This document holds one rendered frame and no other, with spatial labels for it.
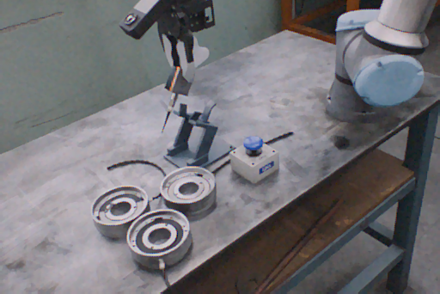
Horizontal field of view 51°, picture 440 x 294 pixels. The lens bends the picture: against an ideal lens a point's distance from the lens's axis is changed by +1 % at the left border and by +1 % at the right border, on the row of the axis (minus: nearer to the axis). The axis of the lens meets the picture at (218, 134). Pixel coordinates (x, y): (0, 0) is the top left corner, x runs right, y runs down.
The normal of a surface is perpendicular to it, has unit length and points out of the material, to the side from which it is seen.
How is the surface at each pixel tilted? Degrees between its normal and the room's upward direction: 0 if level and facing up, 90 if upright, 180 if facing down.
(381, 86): 97
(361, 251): 0
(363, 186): 0
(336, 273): 0
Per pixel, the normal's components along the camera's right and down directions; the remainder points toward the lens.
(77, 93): 0.62, 0.38
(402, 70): -0.03, 0.66
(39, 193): -0.11, -0.83
